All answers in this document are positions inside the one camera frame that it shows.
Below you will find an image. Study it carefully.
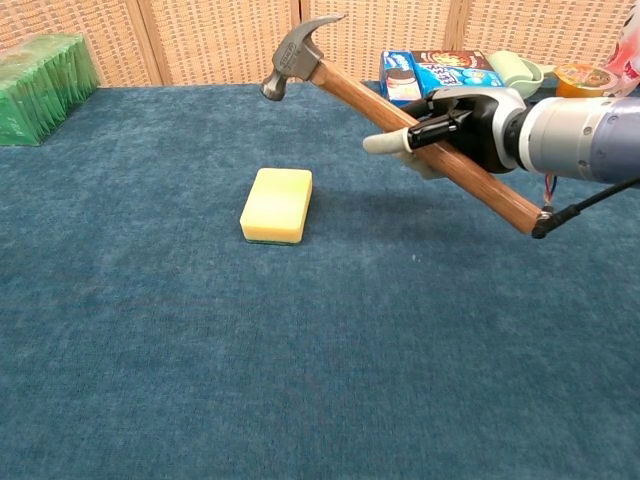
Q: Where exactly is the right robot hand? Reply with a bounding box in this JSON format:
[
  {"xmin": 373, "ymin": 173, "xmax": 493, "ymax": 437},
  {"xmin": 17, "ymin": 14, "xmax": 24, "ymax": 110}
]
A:
[{"xmin": 362, "ymin": 86, "xmax": 528, "ymax": 180}]

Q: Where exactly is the wooden handle claw hammer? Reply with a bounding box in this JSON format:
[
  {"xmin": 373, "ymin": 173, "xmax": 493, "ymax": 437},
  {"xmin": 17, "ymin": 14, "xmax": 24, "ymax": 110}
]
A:
[{"xmin": 259, "ymin": 13, "xmax": 551, "ymax": 236}]

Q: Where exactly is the yellow sponge with green base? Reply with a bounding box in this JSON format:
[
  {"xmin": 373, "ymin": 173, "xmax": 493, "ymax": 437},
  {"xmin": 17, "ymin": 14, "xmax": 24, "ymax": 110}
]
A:
[{"xmin": 239, "ymin": 167, "xmax": 314, "ymax": 246}]

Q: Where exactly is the light blue snack box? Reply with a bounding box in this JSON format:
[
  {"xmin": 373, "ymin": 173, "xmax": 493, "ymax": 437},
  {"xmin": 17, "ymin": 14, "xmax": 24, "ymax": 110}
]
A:
[{"xmin": 414, "ymin": 61, "xmax": 506, "ymax": 97}]

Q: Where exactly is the pale green plastic cup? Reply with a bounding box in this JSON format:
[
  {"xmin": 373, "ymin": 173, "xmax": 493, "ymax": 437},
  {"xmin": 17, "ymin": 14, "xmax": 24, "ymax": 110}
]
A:
[{"xmin": 487, "ymin": 50, "xmax": 557, "ymax": 100}]

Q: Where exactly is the brown cookie box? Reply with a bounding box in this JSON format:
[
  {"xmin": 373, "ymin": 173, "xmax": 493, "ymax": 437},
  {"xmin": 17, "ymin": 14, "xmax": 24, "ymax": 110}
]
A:
[{"xmin": 410, "ymin": 49, "xmax": 495, "ymax": 72}]

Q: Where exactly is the blue Oreo cookie box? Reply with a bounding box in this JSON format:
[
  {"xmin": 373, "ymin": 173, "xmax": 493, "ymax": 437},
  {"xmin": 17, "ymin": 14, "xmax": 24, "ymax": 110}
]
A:
[{"xmin": 378, "ymin": 49, "xmax": 426, "ymax": 108}]

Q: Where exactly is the orange jelly cup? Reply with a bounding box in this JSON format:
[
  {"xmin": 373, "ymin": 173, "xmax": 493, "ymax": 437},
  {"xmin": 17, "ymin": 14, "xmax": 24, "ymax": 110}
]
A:
[{"xmin": 553, "ymin": 62, "xmax": 620, "ymax": 99}]

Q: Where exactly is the pink white plastic bag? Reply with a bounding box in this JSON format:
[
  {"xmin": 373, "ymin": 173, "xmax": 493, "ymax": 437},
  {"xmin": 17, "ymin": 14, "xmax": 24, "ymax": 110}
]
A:
[{"xmin": 602, "ymin": 10, "xmax": 640, "ymax": 97}]

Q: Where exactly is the teal table cloth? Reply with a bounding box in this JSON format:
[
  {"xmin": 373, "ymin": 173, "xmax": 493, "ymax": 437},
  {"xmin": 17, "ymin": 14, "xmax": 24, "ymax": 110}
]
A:
[{"xmin": 0, "ymin": 78, "xmax": 640, "ymax": 480}]

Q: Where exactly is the woven rattan folding screen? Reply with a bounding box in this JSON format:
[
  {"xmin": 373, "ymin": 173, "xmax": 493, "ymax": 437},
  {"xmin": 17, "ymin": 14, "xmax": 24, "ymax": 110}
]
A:
[{"xmin": 0, "ymin": 0, "xmax": 640, "ymax": 89}]

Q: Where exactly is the green wrapped package block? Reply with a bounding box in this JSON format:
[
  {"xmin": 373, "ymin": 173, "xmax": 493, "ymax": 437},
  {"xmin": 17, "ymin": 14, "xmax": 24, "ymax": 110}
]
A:
[{"xmin": 0, "ymin": 33, "xmax": 101, "ymax": 148}]

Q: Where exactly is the black cable with plug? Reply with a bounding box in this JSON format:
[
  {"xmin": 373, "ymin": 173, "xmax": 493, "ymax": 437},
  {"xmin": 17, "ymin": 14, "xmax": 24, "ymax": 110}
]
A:
[{"xmin": 530, "ymin": 175, "xmax": 640, "ymax": 240}]

